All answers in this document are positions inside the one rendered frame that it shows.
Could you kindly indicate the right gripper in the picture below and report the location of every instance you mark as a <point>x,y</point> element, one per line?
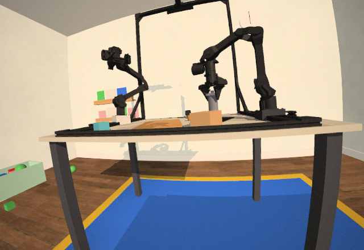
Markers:
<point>113,58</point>

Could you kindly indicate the orange flat rectangular board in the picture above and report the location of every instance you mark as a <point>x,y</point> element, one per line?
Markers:
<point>160,124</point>

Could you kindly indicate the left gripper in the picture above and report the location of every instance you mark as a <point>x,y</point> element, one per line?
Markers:
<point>217,86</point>

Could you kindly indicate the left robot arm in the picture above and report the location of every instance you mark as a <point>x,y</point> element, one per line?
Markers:
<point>262,85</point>

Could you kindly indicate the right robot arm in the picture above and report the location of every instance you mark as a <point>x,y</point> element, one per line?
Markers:
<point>120,99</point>

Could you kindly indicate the tan cardboard box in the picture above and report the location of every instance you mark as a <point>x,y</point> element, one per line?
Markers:
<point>206,118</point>

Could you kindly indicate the teal rectangular box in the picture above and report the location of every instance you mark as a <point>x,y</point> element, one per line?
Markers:
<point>101,126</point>

